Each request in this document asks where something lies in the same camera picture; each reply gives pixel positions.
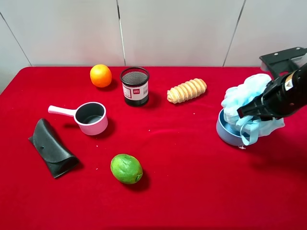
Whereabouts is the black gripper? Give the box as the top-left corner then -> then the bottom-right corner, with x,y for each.
237,78 -> 285,121

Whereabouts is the light blue bath pouf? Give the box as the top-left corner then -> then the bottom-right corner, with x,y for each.
221,73 -> 285,146

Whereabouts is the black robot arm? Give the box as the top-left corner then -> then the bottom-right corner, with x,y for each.
237,64 -> 307,121

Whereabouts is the blue plastic bowl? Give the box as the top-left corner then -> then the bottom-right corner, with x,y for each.
216,109 -> 243,147

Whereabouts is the ridged bread roll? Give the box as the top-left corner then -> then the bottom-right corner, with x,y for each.
167,78 -> 207,104

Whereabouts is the red velvet tablecloth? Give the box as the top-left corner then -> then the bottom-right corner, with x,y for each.
0,67 -> 307,230

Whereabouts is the black mesh pen holder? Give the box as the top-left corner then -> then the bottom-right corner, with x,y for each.
120,67 -> 150,107

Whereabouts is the green lime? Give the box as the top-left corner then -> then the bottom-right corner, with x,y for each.
110,154 -> 143,184

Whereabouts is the orange fruit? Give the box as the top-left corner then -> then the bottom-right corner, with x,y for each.
90,64 -> 112,88

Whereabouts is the black leather glasses case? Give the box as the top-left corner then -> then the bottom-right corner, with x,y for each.
28,118 -> 80,178

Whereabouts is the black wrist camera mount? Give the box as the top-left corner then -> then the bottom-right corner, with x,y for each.
259,46 -> 307,79

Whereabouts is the pink saucepan with handle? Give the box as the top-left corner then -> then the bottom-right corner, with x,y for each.
48,102 -> 108,136

